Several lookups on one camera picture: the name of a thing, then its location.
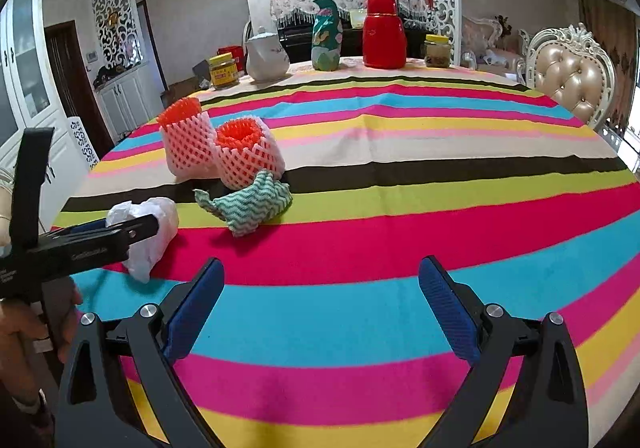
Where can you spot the striped colourful tablecloth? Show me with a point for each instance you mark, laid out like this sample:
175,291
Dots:
400,238

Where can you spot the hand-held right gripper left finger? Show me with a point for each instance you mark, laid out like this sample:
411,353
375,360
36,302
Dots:
192,315

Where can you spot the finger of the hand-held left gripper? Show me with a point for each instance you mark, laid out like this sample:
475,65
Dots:
135,228
85,227

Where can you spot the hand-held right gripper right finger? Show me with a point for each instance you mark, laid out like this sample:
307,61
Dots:
450,315

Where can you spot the dark wooden door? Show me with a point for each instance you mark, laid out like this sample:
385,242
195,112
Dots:
75,88

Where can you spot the white glass-door cabinet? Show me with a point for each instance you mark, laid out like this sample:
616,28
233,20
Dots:
30,78

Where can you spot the red thermos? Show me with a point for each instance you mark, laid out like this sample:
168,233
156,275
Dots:
384,38

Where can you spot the black piano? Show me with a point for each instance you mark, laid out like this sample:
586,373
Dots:
295,43

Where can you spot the red box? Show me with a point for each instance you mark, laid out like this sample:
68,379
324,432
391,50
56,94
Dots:
232,53

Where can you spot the white teapot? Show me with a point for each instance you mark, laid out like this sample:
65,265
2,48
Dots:
265,58

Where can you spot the white carved sofa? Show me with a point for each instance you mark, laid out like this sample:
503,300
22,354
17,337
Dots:
482,41

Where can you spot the green patterned bag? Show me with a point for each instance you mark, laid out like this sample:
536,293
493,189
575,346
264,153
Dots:
326,38

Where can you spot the white lattice wall panel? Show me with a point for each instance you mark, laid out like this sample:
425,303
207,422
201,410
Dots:
117,28

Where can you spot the yellow-lid glass jar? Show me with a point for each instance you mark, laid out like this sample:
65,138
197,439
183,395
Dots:
437,53

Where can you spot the floral lace cloth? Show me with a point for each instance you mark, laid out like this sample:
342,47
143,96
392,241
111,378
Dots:
295,6

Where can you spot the green zigzag cloth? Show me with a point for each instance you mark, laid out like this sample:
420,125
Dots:
250,208

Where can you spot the yellow-lid jar with red label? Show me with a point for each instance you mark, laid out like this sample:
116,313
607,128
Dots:
223,73

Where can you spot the low white cabinet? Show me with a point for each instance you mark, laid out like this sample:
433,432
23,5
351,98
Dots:
122,103

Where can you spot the person's left hand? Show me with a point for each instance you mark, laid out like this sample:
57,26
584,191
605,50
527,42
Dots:
17,328

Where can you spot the white plastic bag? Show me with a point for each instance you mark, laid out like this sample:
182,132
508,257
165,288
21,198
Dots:
155,243

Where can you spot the brown curtain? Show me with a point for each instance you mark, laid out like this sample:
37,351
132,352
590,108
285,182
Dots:
605,38

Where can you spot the beige tufted dining chair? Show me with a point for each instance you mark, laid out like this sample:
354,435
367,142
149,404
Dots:
570,78

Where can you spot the orange foam fruit net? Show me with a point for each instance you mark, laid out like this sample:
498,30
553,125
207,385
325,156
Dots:
187,143
250,158

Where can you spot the small white lattice cover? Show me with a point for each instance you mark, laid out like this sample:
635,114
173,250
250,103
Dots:
84,143

